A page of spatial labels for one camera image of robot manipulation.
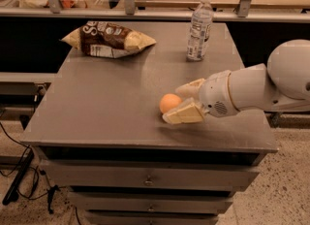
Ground orange fruit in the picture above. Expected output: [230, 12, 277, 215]
[159, 94, 182, 113]

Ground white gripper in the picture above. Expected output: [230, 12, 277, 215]
[162, 70, 239, 125]

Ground clear plastic water bottle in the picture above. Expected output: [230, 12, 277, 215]
[187, 0, 213, 61]

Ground black floor cables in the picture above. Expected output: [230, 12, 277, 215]
[0, 121, 62, 215]

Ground grey drawer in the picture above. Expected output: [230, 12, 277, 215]
[69, 192, 233, 214]
[41, 160, 259, 192]
[85, 211, 218, 225]

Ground grey drawer cabinet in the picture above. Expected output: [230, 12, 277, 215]
[20, 20, 280, 225]

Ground bottom grey drawer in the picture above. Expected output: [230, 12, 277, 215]
[85, 211, 218, 225]

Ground brown chip bag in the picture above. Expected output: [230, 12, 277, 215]
[61, 21, 156, 58]

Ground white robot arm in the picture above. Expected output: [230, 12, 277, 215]
[163, 40, 310, 124]

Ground metal railing shelf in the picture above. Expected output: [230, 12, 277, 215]
[0, 0, 310, 23]

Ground top grey drawer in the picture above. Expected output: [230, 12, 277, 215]
[41, 160, 259, 192]

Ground middle grey drawer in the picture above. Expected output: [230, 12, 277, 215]
[69, 192, 233, 214]

